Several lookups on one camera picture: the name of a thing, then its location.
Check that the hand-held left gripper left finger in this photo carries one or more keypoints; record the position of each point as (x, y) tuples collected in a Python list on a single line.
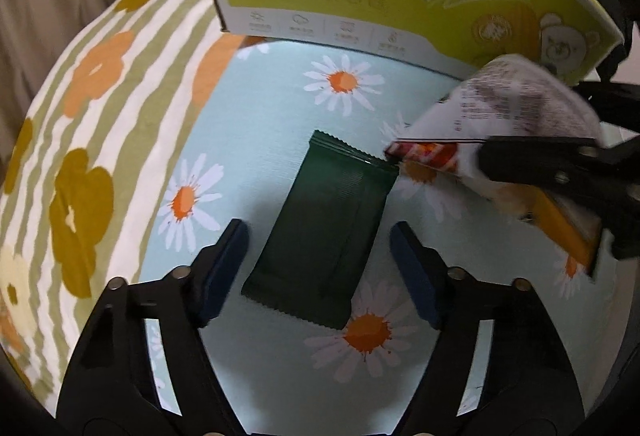
[(225, 271)]

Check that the white packet with orange edge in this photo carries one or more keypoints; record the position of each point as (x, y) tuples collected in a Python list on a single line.
[(520, 100)]

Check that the dark green snack packet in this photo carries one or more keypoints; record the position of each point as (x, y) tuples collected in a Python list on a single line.
[(325, 226)]

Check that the striped floral blanket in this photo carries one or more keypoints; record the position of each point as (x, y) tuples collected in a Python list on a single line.
[(125, 115)]

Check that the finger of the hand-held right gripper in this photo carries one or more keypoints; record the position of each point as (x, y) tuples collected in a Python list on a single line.
[(540, 160), (615, 98)]

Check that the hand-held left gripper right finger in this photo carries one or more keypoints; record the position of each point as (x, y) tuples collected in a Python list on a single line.
[(415, 276)]

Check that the light blue daisy print cloth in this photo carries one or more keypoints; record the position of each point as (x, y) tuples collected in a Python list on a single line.
[(280, 90)]

